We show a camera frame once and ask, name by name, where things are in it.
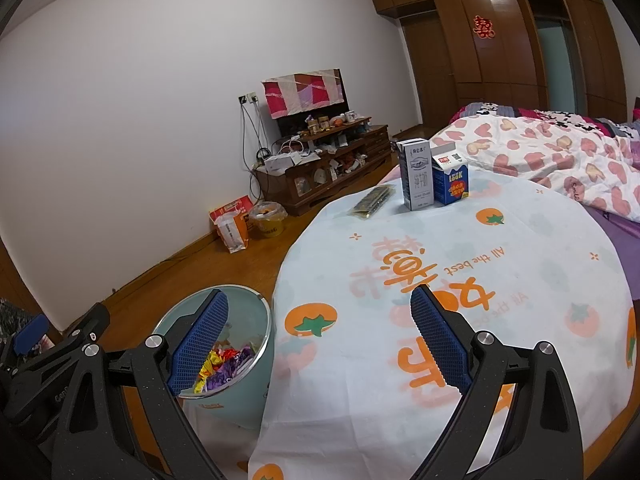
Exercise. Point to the white packet bag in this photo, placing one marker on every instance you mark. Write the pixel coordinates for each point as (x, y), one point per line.
(232, 235)

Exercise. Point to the black television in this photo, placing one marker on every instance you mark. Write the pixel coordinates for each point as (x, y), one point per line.
(295, 127)

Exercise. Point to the table with printed cloth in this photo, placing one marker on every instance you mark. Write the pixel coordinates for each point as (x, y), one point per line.
(350, 360)

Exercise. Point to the yellow plastic jar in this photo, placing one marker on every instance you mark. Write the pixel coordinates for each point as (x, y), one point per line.
(267, 222)

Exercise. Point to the yellow snack wrapper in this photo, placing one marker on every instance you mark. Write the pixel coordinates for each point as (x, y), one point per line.
(210, 362)

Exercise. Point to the blue milk carton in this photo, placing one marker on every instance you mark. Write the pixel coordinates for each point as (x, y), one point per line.
(452, 185)

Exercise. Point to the orange paper bag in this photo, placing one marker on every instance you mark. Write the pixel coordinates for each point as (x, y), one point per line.
(231, 206)

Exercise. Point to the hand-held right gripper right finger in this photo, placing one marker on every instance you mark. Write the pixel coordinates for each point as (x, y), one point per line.
(440, 340)

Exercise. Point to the red-orange twisted snack wrapper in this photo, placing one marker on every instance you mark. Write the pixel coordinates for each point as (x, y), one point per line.
(229, 354)

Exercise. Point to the wooden television cabinet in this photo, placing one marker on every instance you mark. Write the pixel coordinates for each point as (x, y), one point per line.
(375, 145)

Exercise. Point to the grey milk carton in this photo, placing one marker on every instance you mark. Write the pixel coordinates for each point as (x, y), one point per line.
(417, 180)

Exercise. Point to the light blue trash bin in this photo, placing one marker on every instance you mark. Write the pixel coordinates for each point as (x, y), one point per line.
(250, 325)

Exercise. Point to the wooden wardrobe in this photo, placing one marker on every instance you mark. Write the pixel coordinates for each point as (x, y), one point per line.
(500, 70)

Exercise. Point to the black white patterned blanket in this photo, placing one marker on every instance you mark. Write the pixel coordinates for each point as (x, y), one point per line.
(480, 108)

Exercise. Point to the purple bedsheet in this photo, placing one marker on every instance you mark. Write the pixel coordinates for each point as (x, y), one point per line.
(625, 260)

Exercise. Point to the pink patchwork television cover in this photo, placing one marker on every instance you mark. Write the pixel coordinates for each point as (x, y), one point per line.
(300, 95)

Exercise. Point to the red paper decoration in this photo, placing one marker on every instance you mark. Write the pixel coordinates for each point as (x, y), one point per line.
(485, 27)

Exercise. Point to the white mug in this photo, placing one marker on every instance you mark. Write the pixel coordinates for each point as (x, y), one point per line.
(351, 117)

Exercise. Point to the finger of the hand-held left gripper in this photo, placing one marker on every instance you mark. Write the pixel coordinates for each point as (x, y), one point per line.
(92, 322)
(30, 334)

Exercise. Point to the white box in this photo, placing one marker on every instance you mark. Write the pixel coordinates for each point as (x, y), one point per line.
(277, 165)

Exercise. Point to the wall socket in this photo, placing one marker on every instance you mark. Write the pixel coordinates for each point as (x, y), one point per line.
(248, 98)

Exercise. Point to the white heart-print quilt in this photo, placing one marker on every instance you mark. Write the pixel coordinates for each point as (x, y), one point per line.
(550, 160)

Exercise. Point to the dark flat snack packet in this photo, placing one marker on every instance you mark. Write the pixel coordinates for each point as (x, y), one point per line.
(372, 202)

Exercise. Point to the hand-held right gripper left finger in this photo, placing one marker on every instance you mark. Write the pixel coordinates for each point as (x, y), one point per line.
(197, 345)

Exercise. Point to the purple snack wrapper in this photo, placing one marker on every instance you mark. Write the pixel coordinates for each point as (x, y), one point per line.
(235, 365)

